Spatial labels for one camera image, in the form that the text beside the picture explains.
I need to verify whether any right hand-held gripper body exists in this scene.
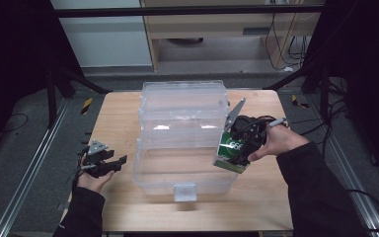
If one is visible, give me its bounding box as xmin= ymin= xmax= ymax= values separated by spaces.
xmin=224 ymin=97 xmax=272 ymax=156

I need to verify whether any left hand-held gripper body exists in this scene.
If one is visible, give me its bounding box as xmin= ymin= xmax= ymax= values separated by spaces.
xmin=78 ymin=139 xmax=114 ymax=180

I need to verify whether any green white carton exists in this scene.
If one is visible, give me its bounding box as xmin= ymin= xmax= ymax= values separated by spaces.
xmin=212 ymin=131 xmax=252 ymax=175

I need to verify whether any clear plastic storage box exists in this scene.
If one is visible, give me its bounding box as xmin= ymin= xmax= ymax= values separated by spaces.
xmin=131 ymin=80 xmax=240 ymax=202

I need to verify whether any person's left hand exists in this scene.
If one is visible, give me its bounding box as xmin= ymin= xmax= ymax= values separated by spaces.
xmin=76 ymin=154 xmax=116 ymax=195

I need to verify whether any person's right hand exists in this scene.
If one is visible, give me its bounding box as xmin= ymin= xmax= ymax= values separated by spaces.
xmin=246 ymin=123 xmax=311 ymax=163

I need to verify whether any yellow black striped tape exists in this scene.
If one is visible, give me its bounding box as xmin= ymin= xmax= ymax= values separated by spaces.
xmin=80 ymin=97 xmax=94 ymax=116
xmin=290 ymin=94 xmax=310 ymax=109

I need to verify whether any black metal stand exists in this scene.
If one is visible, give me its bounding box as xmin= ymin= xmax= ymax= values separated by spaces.
xmin=265 ymin=63 xmax=332 ymax=121
xmin=43 ymin=62 xmax=112 ymax=129

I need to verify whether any white cabinet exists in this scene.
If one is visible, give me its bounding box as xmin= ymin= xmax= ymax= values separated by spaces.
xmin=49 ymin=0 xmax=153 ymax=68

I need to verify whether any dark round base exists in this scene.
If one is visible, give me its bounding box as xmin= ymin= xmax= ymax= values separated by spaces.
xmin=167 ymin=37 xmax=205 ymax=46

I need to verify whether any light wooden desk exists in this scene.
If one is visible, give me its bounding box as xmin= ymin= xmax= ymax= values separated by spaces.
xmin=140 ymin=0 xmax=325 ymax=72

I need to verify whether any black curtain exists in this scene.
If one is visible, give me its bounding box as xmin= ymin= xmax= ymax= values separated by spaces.
xmin=304 ymin=0 xmax=379 ymax=182
xmin=0 ymin=0 xmax=83 ymax=159

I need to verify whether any black horizontal bar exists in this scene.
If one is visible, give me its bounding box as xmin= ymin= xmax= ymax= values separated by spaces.
xmin=53 ymin=4 xmax=325 ymax=18

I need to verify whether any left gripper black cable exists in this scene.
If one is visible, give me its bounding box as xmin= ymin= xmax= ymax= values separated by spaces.
xmin=67 ymin=160 xmax=97 ymax=186

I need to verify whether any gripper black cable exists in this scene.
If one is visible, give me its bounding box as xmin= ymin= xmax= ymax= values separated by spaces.
xmin=67 ymin=160 xmax=97 ymax=186
xmin=260 ymin=115 xmax=325 ymax=136

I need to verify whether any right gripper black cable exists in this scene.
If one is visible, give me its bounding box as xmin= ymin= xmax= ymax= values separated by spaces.
xmin=260 ymin=115 xmax=325 ymax=136

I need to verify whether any aluminium floor rail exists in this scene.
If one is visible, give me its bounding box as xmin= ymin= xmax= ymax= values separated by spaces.
xmin=309 ymin=95 xmax=379 ymax=237
xmin=0 ymin=98 xmax=72 ymax=237

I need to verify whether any black cable bundle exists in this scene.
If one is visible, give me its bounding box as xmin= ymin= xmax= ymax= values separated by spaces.
xmin=265 ymin=13 xmax=310 ymax=71

